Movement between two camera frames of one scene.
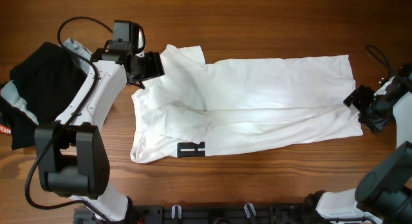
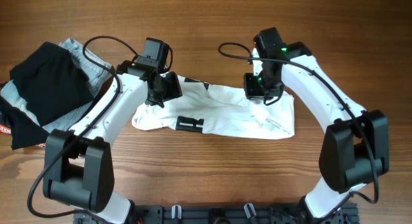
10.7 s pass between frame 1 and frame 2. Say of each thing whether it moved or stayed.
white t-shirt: moved
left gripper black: moved
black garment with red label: stayed
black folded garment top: stayed
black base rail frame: stayed
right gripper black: moved
